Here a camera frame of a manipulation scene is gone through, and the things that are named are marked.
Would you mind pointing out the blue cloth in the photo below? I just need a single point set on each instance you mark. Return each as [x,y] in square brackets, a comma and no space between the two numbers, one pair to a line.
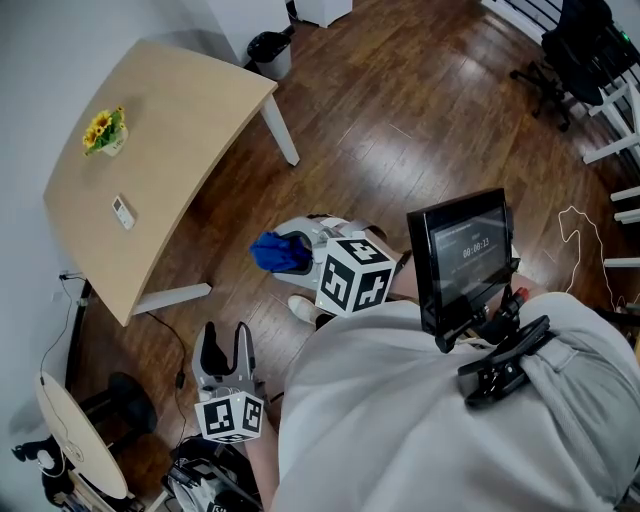
[277,252]

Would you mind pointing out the black monitor screen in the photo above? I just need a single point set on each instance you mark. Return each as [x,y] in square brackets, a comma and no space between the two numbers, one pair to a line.
[470,255]

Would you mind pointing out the person's white shoe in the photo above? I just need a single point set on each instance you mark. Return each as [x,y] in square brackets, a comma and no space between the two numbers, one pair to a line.
[302,307]

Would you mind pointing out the black and white bag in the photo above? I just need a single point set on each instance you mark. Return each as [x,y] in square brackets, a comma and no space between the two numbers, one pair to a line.
[200,480]

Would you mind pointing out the black round stool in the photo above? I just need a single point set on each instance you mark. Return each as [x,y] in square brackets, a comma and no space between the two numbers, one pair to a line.
[130,410]

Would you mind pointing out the yellow sunflowers in white pot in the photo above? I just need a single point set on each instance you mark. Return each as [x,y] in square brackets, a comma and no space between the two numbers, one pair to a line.
[102,131]

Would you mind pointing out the round wooden table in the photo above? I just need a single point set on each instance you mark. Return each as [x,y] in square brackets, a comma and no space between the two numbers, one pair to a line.
[85,440]

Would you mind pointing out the person's right forearm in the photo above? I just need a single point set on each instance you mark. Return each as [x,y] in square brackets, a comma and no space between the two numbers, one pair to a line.
[405,280]

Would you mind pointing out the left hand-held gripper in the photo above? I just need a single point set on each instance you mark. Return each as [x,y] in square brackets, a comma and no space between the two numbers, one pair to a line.
[230,415]

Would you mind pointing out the cluttered storage shelf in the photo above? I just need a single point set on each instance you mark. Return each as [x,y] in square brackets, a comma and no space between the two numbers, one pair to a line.
[100,500]

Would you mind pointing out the white desk frame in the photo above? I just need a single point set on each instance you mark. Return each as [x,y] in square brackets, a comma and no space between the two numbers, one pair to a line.
[612,145]

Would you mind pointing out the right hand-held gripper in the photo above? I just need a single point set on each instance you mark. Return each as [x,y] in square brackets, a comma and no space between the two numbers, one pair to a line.
[355,275]

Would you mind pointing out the white table leg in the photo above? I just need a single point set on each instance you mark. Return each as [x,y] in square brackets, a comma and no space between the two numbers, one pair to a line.
[172,297]
[282,135]

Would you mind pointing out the black clamp mount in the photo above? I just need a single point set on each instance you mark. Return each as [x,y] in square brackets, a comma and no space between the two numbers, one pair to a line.
[500,372]

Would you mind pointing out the person's left forearm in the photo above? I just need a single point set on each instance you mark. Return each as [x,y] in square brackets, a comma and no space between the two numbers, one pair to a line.
[262,470]

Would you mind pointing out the white wall socket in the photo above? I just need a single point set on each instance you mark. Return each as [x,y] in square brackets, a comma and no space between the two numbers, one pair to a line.
[70,274]

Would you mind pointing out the white remote control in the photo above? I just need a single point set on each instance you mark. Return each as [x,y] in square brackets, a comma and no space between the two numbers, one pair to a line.
[124,212]

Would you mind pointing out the person's white shirt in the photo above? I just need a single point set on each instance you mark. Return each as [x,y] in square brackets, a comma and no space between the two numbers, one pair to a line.
[425,425]

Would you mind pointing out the white cabinet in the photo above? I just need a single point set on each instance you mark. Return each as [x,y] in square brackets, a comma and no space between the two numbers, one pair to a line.
[322,11]

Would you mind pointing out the black waste bin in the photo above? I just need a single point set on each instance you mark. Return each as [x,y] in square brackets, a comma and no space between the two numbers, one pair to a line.
[270,52]

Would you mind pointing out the black office chair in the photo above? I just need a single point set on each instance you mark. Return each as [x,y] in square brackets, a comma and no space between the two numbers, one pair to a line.
[575,60]

